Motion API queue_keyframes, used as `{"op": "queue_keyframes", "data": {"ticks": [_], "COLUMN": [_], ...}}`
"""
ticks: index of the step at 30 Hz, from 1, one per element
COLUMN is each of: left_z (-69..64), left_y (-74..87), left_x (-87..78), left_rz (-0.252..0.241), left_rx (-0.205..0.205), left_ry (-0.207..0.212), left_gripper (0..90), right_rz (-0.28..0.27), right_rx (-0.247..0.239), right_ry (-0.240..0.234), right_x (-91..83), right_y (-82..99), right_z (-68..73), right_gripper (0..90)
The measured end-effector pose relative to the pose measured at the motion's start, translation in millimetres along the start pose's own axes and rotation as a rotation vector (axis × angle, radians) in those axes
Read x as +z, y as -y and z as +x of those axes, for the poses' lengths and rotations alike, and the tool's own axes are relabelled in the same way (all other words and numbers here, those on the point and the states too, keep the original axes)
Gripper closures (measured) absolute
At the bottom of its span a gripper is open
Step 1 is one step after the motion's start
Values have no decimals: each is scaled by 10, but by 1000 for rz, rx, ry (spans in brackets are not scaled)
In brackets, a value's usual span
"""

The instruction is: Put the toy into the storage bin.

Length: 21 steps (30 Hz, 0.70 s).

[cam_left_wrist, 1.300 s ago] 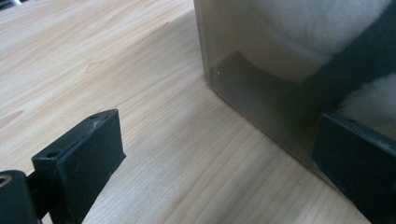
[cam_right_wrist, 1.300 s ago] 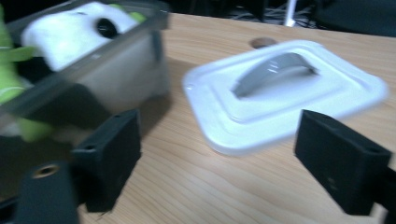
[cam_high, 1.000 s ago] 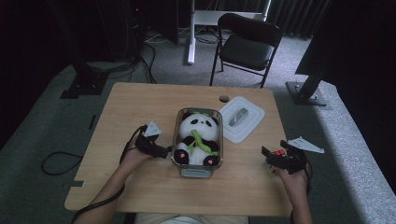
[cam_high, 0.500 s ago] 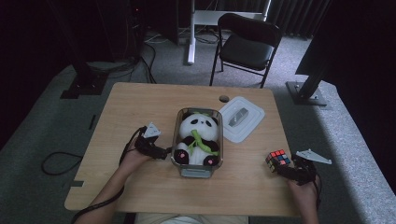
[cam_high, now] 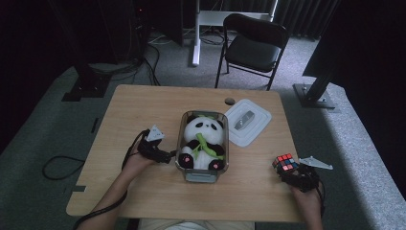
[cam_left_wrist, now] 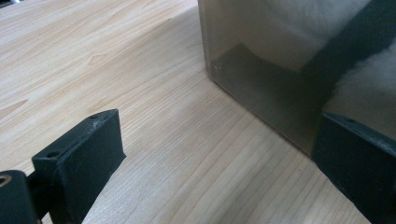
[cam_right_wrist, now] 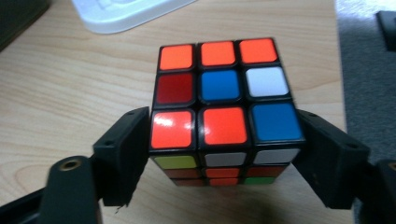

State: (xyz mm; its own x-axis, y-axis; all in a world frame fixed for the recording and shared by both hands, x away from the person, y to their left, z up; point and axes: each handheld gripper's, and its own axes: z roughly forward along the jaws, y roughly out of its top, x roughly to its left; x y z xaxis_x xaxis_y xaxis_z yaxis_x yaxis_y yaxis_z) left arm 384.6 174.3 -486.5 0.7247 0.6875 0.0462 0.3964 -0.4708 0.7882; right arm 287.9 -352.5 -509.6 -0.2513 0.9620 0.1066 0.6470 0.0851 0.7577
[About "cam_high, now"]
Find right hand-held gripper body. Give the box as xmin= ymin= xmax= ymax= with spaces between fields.
xmin=281 ymin=155 xmax=333 ymax=194

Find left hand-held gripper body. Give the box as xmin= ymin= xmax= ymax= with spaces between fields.
xmin=137 ymin=125 xmax=168 ymax=163

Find colourful puzzle cube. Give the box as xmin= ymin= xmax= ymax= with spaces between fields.
xmin=272 ymin=153 xmax=300 ymax=175

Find clear plastic storage box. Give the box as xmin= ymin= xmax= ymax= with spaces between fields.
xmin=174 ymin=109 xmax=230 ymax=184

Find panda plush toy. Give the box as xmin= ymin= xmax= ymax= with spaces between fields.
xmin=177 ymin=114 xmax=226 ymax=171

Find white box lid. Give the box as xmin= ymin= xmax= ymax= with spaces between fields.
xmin=224 ymin=98 xmax=273 ymax=148

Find person's left hand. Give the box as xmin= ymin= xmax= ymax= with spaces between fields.
xmin=123 ymin=147 xmax=157 ymax=176

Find person's right hand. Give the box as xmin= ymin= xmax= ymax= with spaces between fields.
xmin=290 ymin=188 xmax=323 ymax=212

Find person's beige pants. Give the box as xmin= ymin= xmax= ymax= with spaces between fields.
xmin=137 ymin=218 xmax=257 ymax=230

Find black stand with metal base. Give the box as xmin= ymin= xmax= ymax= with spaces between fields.
xmin=292 ymin=32 xmax=339 ymax=109

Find black stand with flat base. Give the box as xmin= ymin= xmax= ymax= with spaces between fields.
xmin=47 ymin=0 xmax=111 ymax=103

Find black folding chair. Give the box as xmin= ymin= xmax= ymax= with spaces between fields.
xmin=214 ymin=12 xmax=291 ymax=91

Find dark curtain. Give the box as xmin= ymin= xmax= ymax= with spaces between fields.
xmin=274 ymin=0 xmax=339 ymax=41

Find right hand-held gripper cable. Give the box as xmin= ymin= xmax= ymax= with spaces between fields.
xmin=314 ymin=177 xmax=327 ymax=219

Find hand-held gripper cable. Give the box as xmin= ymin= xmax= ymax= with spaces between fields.
xmin=73 ymin=128 xmax=151 ymax=230
xmin=314 ymin=177 xmax=327 ymax=219

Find left hand-held gripper cable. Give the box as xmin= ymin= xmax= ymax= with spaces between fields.
xmin=73 ymin=128 xmax=151 ymax=230

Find bundle of black floor cables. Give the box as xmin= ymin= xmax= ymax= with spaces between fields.
xmin=89 ymin=32 xmax=162 ymax=86

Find black floor cable loop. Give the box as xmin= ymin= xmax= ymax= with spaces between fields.
xmin=41 ymin=155 xmax=86 ymax=181

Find white desk frame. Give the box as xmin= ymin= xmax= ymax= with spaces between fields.
xmin=192 ymin=0 xmax=279 ymax=67

